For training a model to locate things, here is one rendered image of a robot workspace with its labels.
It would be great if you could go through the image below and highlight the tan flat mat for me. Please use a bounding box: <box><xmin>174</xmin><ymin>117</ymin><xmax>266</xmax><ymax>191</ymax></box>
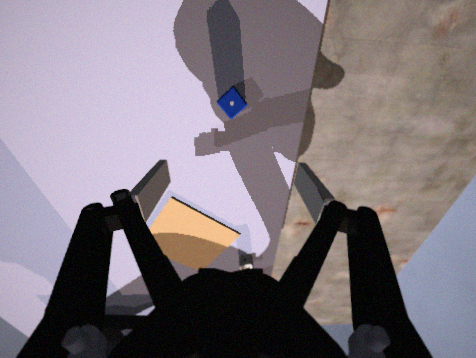
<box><xmin>149</xmin><ymin>197</ymin><xmax>240</xmax><ymax>271</ymax></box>

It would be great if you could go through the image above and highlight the white die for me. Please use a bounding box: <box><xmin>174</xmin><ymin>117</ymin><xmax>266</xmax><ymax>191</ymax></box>
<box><xmin>239</xmin><ymin>254</ymin><xmax>254</xmax><ymax>270</ymax></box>

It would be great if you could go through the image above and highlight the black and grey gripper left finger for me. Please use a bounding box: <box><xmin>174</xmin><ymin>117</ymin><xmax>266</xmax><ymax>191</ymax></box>
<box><xmin>16</xmin><ymin>160</ymin><xmax>210</xmax><ymax>358</ymax></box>

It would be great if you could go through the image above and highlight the blue die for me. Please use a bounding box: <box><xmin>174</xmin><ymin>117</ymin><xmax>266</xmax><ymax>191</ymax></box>
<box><xmin>217</xmin><ymin>86</ymin><xmax>247</xmax><ymax>119</ymax></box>

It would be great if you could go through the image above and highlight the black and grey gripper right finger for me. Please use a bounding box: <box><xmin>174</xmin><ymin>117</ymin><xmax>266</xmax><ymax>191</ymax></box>
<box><xmin>249</xmin><ymin>162</ymin><xmax>433</xmax><ymax>358</ymax></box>

